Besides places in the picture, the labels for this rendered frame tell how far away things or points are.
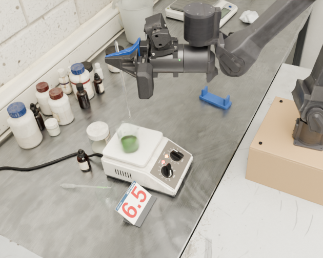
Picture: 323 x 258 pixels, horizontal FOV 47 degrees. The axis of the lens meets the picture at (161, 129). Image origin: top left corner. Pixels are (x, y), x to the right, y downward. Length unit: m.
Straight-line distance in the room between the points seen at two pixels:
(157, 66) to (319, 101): 0.34
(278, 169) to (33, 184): 0.62
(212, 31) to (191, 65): 0.07
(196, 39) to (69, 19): 0.75
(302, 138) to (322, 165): 0.07
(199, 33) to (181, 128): 0.45
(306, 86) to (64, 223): 0.62
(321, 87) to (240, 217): 0.34
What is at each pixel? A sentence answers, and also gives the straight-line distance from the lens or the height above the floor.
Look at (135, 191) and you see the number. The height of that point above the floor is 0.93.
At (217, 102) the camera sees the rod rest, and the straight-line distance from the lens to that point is 1.16.
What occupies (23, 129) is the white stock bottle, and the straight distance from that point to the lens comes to 1.09.
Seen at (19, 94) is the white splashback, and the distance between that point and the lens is 1.21.
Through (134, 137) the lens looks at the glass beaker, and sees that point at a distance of 0.88.
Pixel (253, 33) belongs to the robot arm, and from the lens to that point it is 0.72.
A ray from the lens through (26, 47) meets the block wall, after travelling 1.25.
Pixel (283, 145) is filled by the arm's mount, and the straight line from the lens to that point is 0.90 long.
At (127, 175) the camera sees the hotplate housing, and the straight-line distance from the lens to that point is 0.94.
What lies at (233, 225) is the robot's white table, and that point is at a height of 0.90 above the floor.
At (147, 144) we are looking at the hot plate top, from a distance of 0.93.
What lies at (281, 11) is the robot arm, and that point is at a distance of 0.71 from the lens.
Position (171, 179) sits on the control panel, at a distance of 0.92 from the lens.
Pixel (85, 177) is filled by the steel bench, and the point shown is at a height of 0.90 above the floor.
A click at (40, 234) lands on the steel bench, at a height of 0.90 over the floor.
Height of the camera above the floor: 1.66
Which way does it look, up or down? 44 degrees down
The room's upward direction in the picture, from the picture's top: 6 degrees counter-clockwise
